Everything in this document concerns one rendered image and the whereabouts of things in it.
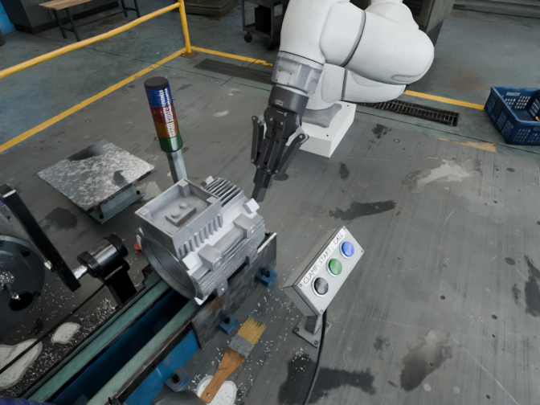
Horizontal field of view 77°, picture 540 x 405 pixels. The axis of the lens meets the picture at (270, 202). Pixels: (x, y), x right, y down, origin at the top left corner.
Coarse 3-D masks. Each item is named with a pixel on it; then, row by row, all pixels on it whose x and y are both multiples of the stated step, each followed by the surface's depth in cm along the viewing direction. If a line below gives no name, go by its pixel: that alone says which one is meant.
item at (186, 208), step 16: (176, 192) 68; (192, 192) 69; (208, 192) 65; (144, 208) 62; (160, 208) 66; (176, 208) 65; (192, 208) 65; (208, 208) 62; (144, 224) 62; (160, 224) 63; (176, 224) 62; (192, 224) 60; (208, 224) 64; (160, 240) 61; (176, 240) 58; (192, 240) 62; (176, 256) 61
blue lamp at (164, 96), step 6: (168, 84) 84; (150, 90) 82; (156, 90) 82; (162, 90) 82; (168, 90) 84; (150, 96) 83; (156, 96) 83; (162, 96) 83; (168, 96) 85; (150, 102) 85; (156, 102) 84; (162, 102) 84; (168, 102) 85
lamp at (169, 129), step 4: (176, 120) 91; (156, 124) 89; (160, 124) 88; (164, 124) 88; (168, 124) 88; (172, 124) 89; (176, 124) 91; (156, 128) 90; (160, 128) 89; (164, 128) 89; (168, 128) 89; (172, 128) 90; (176, 128) 91; (160, 132) 90; (164, 132) 90; (168, 132) 90; (172, 132) 90; (176, 132) 92; (160, 136) 91; (164, 136) 90; (168, 136) 91; (172, 136) 91
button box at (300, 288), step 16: (320, 240) 69; (336, 240) 65; (352, 240) 67; (320, 256) 61; (336, 256) 63; (352, 256) 65; (304, 272) 60; (320, 272) 60; (288, 288) 59; (304, 288) 58; (336, 288) 61; (304, 304) 59; (320, 304) 58
